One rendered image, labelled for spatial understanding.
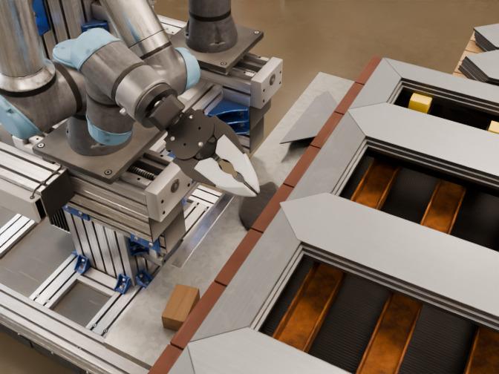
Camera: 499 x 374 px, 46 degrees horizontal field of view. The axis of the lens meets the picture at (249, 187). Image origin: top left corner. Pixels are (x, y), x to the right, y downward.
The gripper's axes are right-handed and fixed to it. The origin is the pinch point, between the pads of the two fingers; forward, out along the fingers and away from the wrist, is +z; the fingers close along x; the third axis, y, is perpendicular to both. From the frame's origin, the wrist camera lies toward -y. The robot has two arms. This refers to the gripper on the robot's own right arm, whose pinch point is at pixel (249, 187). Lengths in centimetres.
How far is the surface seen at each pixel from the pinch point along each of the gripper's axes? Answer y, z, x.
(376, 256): 62, 16, -8
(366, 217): 68, 8, -14
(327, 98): 121, -34, -43
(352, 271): 61, 14, -2
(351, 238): 64, 9, -8
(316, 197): 70, -5, -10
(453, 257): 65, 29, -20
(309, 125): 107, -29, -29
